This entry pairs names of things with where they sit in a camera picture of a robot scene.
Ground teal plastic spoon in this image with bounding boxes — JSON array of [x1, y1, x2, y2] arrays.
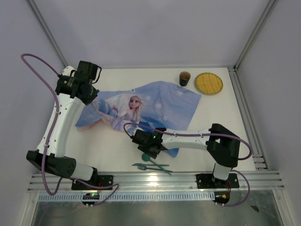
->
[[142, 153, 171, 175]]

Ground dark teal plastic fork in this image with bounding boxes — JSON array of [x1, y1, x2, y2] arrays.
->
[[137, 166, 172, 173]]

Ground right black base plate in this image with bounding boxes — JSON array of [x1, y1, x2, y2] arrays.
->
[[196, 173, 240, 189]]

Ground teal plastic knife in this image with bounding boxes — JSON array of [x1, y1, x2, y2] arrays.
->
[[132, 163, 169, 167]]

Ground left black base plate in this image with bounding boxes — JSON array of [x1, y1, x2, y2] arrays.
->
[[71, 175, 114, 191]]

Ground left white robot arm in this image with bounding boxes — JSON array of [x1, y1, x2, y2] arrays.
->
[[26, 61, 102, 189]]

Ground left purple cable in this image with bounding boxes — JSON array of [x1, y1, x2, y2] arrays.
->
[[20, 53, 120, 208]]

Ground right aluminium side rail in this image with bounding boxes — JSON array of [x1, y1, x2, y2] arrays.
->
[[228, 66, 269, 171]]

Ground yellow woven round plate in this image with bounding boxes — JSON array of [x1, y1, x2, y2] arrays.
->
[[194, 72, 223, 95]]

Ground blue pink Elsa cloth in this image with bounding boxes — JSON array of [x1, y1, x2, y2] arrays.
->
[[74, 80, 202, 159]]

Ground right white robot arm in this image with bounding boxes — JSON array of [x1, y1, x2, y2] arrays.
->
[[130, 124, 240, 187]]

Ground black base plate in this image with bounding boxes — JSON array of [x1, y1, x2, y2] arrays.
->
[[71, 175, 114, 191], [196, 173, 240, 189]]

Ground aluminium front rail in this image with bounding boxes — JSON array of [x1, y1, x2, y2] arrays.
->
[[27, 171, 285, 193]]

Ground brown paper cup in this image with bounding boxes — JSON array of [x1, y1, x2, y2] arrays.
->
[[179, 71, 191, 87]]

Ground white slotted cable duct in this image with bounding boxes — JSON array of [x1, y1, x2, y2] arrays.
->
[[37, 191, 215, 202]]

